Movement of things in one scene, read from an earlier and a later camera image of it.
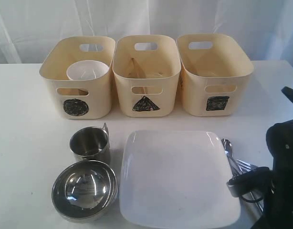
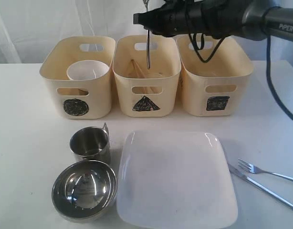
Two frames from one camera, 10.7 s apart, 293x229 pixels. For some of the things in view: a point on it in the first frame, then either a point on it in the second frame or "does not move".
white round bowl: (86, 70) does not move
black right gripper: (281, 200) → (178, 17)
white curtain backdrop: (23, 28) does not move
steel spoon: (234, 188) → (148, 39)
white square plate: (176, 179) does not move
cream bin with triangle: (146, 67) does not move
